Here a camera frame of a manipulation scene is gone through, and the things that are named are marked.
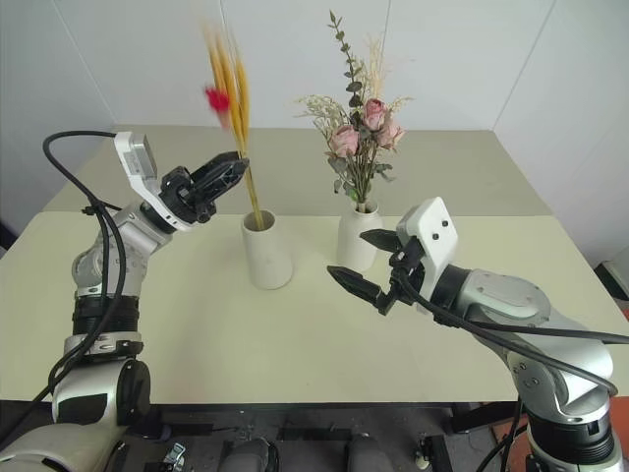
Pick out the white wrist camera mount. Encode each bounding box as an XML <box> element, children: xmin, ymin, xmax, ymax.
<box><xmin>394</xmin><ymin>197</ymin><xmax>460</xmax><ymax>314</ymax></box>
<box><xmin>113</xmin><ymin>131</ymin><xmax>191</xmax><ymax>234</ymax></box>

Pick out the black box with white top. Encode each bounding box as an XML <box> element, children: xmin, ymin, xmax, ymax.
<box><xmin>593</xmin><ymin>257</ymin><xmax>629</xmax><ymax>302</ymax></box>

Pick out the white bottle-shaped vase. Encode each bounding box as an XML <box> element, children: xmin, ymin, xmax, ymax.
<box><xmin>336</xmin><ymin>200</ymin><xmax>383</xmax><ymax>272</ymax></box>

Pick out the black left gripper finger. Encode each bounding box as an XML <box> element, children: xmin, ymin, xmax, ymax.
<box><xmin>195</xmin><ymin>158</ymin><xmax>252</xmax><ymax>203</ymax></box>
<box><xmin>188</xmin><ymin>150</ymin><xmax>243</xmax><ymax>185</ymax></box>

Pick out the pink rose bouquet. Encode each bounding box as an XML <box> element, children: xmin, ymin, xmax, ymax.
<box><xmin>293</xmin><ymin>9</ymin><xmax>415</xmax><ymax>215</ymax></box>

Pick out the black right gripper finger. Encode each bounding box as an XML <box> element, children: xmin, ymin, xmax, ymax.
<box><xmin>359</xmin><ymin>228</ymin><xmax>403</xmax><ymax>256</ymax></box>
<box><xmin>326</xmin><ymin>265</ymin><xmax>393</xmax><ymax>315</ymax></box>

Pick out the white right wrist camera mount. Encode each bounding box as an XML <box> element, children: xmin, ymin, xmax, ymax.
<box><xmin>394</xmin><ymin>197</ymin><xmax>460</xmax><ymax>314</ymax></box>

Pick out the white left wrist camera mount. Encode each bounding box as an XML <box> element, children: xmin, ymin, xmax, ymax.
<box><xmin>113</xmin><ymin>131</ymin><xmax>191</xmax><ymax>234</ymax></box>

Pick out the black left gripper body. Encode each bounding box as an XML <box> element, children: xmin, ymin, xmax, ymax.
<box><xmin>157</xmin><ymin>165</ymin><xmax>220</xmax><ymax>225</ymax></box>

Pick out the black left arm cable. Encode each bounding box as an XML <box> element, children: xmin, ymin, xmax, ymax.
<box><xmin>0</xmin><ymin>129</ymin><xmax>135</xmax><ymax>439</ymax></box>

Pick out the yellow wheat bouquet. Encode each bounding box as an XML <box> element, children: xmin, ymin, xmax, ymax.
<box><xmin>199</xmin><ymin>17</ymin><xmax>264</xmax><ymax>230</ymax></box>

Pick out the black table frame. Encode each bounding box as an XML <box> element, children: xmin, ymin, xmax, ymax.
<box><xmin>122</xmin><ymin>401</ymin><xmax>523</xmax><ymax>472</ymax></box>

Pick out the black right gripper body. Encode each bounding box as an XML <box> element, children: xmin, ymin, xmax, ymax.
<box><xmin>385</xmin><ymin>236</ymin><xmax>428</xmax><ymax>316</ymax></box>

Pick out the white cylindrical vase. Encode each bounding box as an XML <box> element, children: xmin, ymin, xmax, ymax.
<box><xmin>240</xmin><ymin>208</ymin><xmax>295</xmax><ymax>291</ymax></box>

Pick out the dark rounded shape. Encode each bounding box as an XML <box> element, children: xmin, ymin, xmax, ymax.
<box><xmin>229</xmin><ymin>438</ymin><xmax>279</xmax><ymax>472</ymax></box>
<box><xmin>345</xmin><ymin>434</ymin><xmax>388</xmax><ymax>472</ymax></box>

